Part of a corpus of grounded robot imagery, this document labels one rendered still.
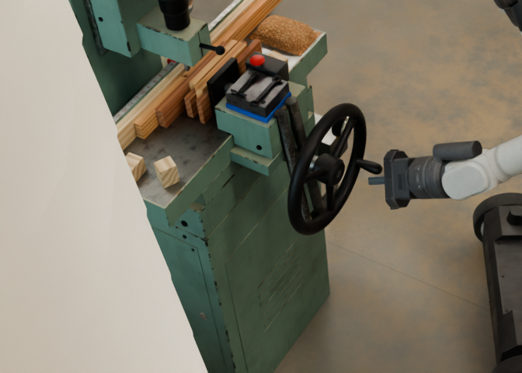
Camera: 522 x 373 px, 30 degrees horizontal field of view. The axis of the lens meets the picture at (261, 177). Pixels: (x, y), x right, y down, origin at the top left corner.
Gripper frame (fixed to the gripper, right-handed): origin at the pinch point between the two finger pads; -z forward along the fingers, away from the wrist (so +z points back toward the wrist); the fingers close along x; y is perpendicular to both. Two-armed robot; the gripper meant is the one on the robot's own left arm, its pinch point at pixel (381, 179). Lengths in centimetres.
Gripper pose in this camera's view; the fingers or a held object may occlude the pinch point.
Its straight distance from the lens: 209.5
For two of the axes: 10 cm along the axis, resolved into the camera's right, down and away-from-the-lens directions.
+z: 6.6, -0.4, -7.5
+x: -0.5, -10.0, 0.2
